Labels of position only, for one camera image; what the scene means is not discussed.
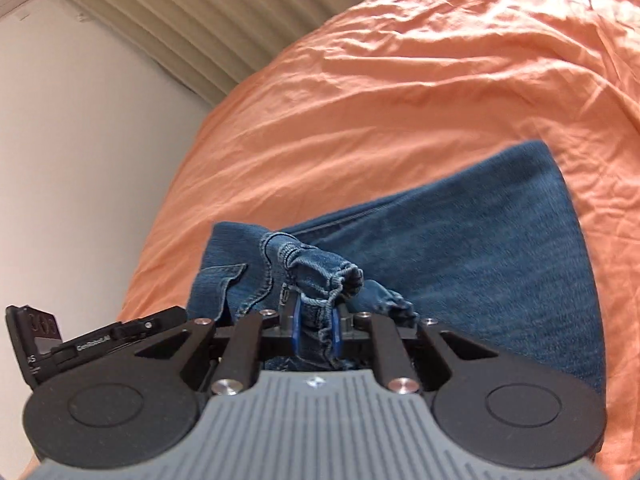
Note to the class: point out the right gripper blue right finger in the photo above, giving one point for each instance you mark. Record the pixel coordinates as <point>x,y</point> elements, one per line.
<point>342,331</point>

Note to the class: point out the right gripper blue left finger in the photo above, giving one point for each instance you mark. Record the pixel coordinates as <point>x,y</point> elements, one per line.
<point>290,320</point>

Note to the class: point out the blue denim pants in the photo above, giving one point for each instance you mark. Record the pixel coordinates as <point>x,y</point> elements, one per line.
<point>495,251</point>

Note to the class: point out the orange bed sheet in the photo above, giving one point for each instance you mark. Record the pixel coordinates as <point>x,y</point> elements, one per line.
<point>396,93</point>

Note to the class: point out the beige pleated curtain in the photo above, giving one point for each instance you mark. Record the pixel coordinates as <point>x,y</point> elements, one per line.
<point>210,46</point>

